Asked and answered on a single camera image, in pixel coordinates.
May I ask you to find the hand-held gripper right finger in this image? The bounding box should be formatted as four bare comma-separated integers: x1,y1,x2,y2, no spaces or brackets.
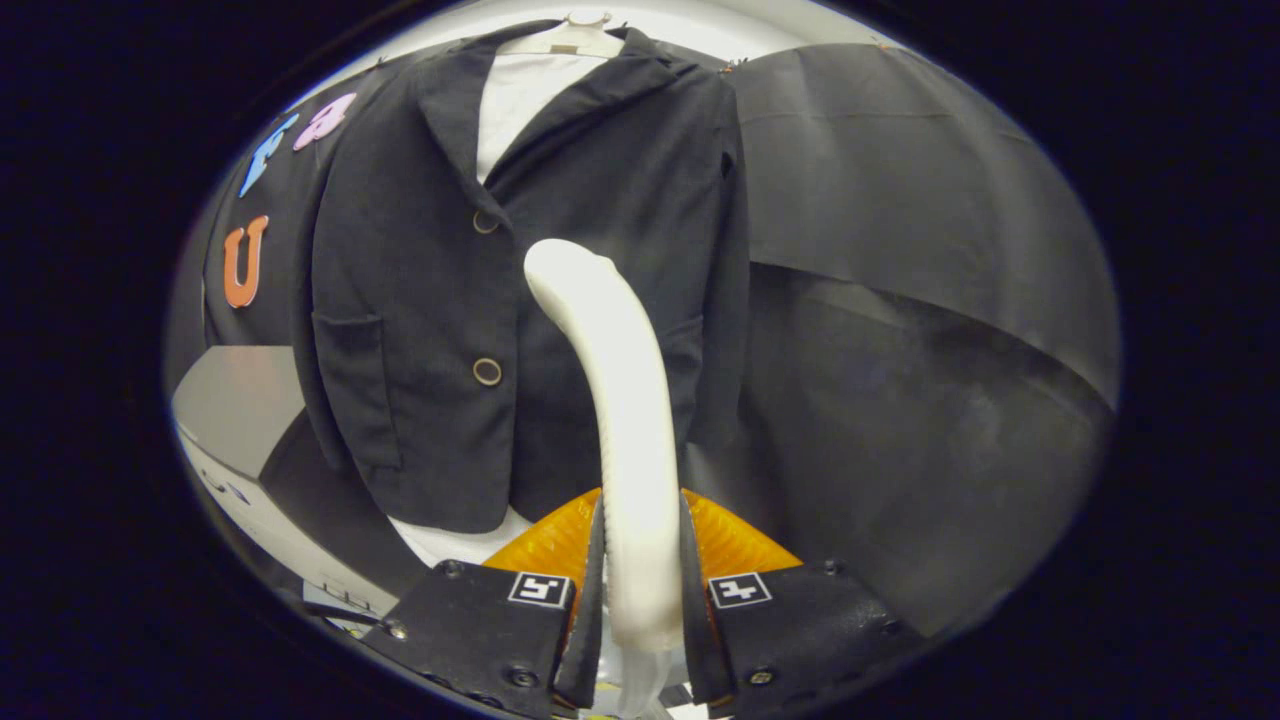
680,490,926,719

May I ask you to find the grey drawer cabinet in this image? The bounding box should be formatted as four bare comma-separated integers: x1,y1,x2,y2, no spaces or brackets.
170,345,431,616

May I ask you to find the black jacket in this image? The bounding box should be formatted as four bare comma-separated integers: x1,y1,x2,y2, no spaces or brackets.
293,20,753,534

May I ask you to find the white garment steamer with hose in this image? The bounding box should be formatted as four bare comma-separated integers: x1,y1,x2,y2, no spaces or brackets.
523,238,686,717

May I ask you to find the black backdrop cloth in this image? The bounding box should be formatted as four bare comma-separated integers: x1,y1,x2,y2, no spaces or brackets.
165,40,1121,641

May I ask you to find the white mannequin torso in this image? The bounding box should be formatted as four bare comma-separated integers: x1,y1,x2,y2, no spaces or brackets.
385,10,626,571

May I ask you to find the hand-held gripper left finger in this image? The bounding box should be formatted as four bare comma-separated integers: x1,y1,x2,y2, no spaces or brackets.
360,490,608,720

